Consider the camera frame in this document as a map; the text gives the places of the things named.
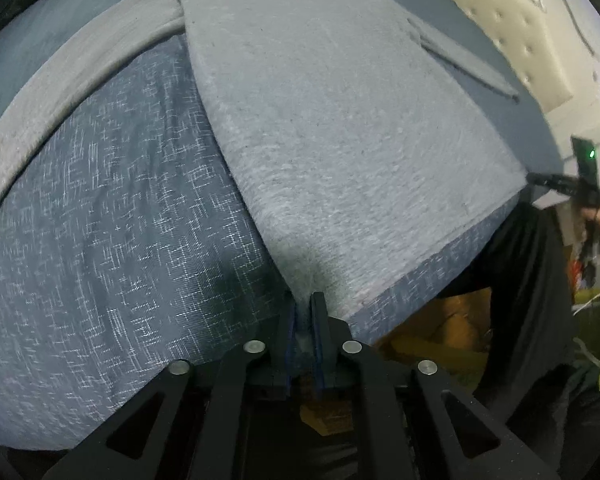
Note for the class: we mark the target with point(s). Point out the grey fleece sweater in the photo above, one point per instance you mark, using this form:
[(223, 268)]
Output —
[(358, 156)]

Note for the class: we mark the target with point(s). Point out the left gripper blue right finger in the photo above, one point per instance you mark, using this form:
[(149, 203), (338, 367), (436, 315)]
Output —
[(407, 422)]

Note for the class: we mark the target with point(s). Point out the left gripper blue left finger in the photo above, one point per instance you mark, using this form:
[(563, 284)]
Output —
[(185, 423)]

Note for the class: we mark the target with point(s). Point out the cream tufted headboard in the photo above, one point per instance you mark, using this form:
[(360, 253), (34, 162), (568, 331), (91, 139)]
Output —
[(553, 47)]

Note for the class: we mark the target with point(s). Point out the blue patterned bedsheet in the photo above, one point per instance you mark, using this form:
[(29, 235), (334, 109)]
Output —
[(125, 242)]

